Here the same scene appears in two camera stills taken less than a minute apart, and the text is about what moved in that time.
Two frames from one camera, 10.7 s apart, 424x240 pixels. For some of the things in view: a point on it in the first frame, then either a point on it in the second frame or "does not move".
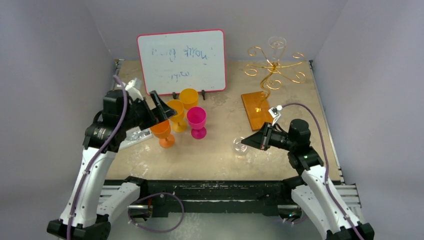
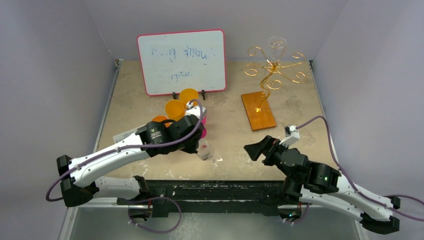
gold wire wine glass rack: [257, 105] does not move
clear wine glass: [278, 45] does not move
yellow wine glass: [189, 98] does not move
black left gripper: [164, 111] → [192, 148]
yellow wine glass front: [178, 125] does not move
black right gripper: [264, 139] → [267, 151]
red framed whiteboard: [171, 62] does not move
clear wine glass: [238, 147] → [203, 151]
